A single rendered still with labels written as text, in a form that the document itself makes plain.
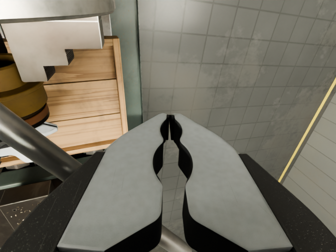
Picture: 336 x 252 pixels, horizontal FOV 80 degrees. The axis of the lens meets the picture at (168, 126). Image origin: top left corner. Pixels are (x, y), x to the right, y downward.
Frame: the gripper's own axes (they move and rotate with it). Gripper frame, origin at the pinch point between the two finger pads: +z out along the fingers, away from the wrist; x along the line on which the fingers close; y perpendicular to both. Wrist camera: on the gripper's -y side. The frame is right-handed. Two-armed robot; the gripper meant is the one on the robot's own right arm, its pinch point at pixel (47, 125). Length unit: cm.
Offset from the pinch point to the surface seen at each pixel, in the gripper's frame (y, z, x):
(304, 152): 154, 257, -104
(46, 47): -12.5, 3.6, 3.3
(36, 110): -4.1, 0.0, 2.7
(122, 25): -8, 21, -54
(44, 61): -10.9, 2.9, 3.2
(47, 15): -16.8, 6.1, 13.1
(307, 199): 208, 252, -69
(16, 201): 21.7, -12.8, -5.9
